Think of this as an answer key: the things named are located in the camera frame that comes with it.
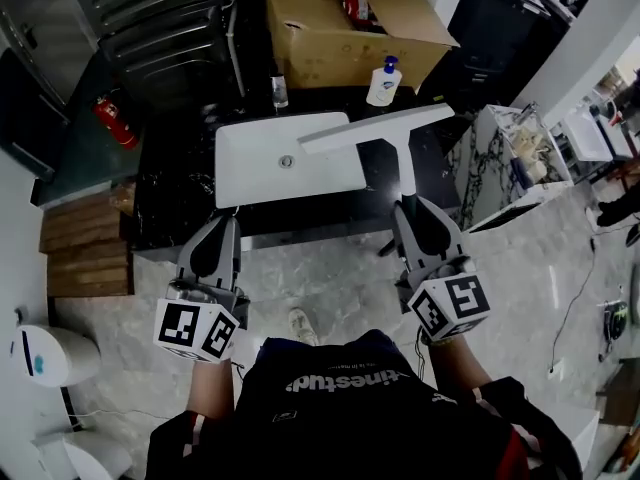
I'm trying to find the white round bin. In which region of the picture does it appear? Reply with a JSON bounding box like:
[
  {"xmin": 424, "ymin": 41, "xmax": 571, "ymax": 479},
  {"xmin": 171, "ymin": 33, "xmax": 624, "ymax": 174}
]
[{"xmin": 8, "ymin": 323, "xmax": 102, "ymax": 389}]

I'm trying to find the white rectangular sink basin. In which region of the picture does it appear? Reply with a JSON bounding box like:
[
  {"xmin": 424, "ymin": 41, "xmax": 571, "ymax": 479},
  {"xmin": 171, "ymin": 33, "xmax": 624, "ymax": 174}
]
[{"xmin": 214, "ymin": 111, "xmax": 369, "ymax": 210}]

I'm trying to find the person's right forearm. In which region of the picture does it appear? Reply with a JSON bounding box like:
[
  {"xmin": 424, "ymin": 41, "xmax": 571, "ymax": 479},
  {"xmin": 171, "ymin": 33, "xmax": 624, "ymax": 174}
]
[{"xmin": 421, "ymin": 334, "xmax": 494, "ymax": 395}]

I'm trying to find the red fire extinguisher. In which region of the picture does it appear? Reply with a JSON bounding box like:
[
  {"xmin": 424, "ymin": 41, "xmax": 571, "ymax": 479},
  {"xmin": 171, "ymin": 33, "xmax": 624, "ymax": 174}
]
[{"xmin": 91, "ymin": 94, "xmax": 140, "ymax": 151}]

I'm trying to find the green black tool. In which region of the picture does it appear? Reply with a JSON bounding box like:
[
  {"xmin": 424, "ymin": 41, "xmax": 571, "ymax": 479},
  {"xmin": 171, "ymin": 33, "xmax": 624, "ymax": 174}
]
[{"xmin": 598, "ymin": 299, "xmax": 630, "ymax": 355}]

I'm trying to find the white squeegee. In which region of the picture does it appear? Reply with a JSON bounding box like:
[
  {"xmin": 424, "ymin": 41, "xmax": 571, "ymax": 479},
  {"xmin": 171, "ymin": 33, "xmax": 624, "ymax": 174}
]
[{"xmin": 297, "ymin": 102, "xmax": 457, "ymax": 219}]

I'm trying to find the clear glass bottle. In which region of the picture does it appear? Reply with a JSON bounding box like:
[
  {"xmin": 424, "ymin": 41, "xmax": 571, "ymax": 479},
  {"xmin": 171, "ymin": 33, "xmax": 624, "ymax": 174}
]
[{"xmin": 269, "ymin": 71, "xmax": 291, "ymax": 113}]

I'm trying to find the person's white shoe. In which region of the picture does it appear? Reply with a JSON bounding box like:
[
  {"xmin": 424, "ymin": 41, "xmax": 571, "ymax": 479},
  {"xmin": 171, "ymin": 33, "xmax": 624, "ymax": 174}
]
[{"xmin": 288, "ymin": 307, "xmax": 320, "ymax": 347}]

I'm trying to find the black cabinet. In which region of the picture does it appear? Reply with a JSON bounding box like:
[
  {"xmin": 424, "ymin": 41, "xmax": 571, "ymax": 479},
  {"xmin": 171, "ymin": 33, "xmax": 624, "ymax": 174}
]
[{"xmin": 446, "ymin": 0, "xmax": 572, "ymax": 105}]

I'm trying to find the small white sink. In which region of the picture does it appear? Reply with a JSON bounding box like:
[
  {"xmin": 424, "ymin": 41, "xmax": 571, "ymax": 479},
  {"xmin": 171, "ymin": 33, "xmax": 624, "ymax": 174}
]
[{"xmin": 563, "ymin": 106, "xmax": 615, "ymax": 164}]

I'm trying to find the red packet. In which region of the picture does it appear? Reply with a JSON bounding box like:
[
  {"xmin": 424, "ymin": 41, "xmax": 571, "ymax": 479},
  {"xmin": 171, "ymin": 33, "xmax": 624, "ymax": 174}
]
[{"xmin": 341, "ymin": 0, "xmax": 375, "ymax": 25}]

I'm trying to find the open cardboard box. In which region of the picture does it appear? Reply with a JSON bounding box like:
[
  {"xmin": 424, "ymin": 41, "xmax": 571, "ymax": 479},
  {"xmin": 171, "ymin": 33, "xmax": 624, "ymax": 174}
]
[{"xmin": 263, "ymin": 0, "xmax": 461, "ymax": 91}]

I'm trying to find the white pump soap bottle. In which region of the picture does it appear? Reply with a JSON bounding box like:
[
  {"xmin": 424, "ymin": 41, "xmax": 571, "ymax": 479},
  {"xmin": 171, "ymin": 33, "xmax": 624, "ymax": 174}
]
[{"xmin": 365, "ymin": 55, "xmax": 404, "ymax": 108}]

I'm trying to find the black floor cable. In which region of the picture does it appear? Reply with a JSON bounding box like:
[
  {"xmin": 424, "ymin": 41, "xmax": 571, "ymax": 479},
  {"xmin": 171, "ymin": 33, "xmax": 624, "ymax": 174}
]
[{"xmin": 548, "ymin": 222, "xmax": 600, "ymax": 375}]

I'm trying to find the black metal rack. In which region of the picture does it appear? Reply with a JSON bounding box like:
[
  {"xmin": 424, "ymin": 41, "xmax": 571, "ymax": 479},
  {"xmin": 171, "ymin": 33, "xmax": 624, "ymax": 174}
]
[{"xmin": 63, "ymin": 0, "xmax": 247, "ymax": 100}]

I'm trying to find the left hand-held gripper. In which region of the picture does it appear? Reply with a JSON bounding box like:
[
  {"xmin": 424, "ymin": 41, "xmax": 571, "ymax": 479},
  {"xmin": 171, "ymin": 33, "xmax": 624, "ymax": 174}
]
[{"xmin": 152, "ymin": 215, "xmax": 251, "ymax": 365}]

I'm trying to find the person's black jacket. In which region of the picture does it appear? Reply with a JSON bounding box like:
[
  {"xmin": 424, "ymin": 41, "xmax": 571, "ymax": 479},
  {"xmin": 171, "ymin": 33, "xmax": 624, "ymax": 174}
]
[{"xmin": 144, "ymin": 329, "xmax": 584, "ymax": 480}]

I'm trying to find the wooden slat platform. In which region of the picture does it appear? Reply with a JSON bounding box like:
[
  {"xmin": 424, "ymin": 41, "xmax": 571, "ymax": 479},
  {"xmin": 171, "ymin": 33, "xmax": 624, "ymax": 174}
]
[{"xmin": 38, "ymin": 191, "xmax": 135, "ymax": 299}]

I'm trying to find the white plastic appliance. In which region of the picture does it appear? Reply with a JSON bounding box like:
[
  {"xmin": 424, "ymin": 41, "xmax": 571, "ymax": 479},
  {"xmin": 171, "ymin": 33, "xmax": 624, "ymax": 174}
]
[{"xmin": 30, "ymin": 428, "xmax": 135, "ymax": 480}]

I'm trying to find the white marble cabinet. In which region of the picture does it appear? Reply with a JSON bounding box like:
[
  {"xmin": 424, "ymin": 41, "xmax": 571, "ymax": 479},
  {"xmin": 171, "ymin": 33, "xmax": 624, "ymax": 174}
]
[{"xmin": 446, "ymin": 102, "xmax": 575, "ymax": 233}]

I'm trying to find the person's left forearm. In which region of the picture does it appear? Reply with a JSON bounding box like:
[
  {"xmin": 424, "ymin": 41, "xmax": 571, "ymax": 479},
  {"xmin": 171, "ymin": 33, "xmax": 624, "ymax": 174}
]
[{"xmin": 186, "ymin": 355, "xmax": 236, "ymax": 420}]

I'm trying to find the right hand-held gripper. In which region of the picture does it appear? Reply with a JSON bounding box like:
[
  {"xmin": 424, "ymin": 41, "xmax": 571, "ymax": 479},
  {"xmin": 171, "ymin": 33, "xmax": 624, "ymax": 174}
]
[{"xmin": 391, "ymin": 196, "xmax": 492, "ymax": 343}]

